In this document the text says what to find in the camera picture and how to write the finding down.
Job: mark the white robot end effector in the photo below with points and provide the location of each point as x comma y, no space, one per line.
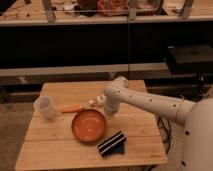
111,107

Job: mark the orange ceramic bowl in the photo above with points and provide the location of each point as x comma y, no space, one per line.
88,126

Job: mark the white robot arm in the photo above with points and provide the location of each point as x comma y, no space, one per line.
195,117

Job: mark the white tube with cap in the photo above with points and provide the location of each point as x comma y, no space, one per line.
97,102

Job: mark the orange carrot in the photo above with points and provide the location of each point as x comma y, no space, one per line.
71,109

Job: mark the black white striped sponge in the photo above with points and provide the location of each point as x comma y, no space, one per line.
113,145

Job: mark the translucent plastic cup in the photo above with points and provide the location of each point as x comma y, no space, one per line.
44,106

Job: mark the black box on right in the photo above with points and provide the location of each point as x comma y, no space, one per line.
190,59

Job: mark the long wooden shelf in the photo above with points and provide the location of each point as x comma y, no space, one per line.
93,12

